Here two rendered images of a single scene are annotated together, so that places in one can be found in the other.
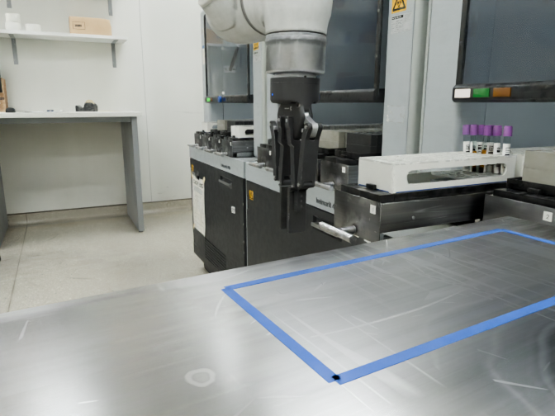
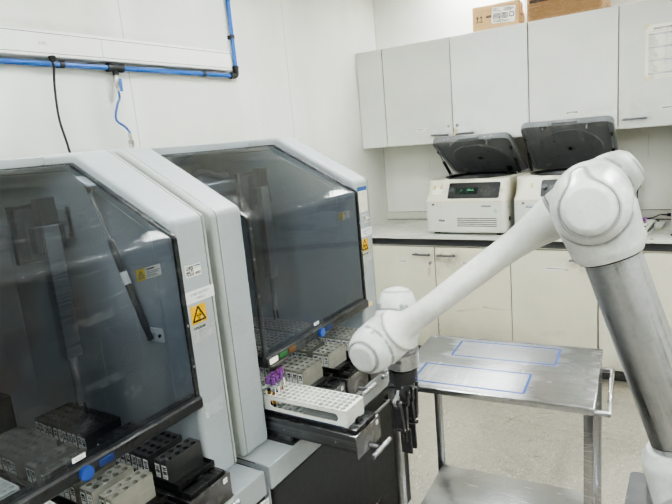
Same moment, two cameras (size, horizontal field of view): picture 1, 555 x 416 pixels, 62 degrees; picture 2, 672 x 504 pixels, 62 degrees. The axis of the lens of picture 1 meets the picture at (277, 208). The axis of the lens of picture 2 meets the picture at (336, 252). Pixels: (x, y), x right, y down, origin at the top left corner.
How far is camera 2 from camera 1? 1.99 m
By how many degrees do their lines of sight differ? 117
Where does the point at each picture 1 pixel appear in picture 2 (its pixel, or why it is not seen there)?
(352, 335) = (516, 377)
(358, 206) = (370, 430)
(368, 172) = (353, 413)
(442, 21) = (239, 321)
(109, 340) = (559, 392)
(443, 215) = not seen: hidden behind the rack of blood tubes
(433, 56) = (237, 346)
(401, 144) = (225, 426)
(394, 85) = (208, 384)
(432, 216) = not seen: hidden behind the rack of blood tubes
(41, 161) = not seen: outside the picture
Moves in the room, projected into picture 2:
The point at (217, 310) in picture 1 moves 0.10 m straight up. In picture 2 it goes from (532, 389) to (531, 357)
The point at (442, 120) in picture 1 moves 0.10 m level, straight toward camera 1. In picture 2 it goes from (253, 386) to (287, 380)
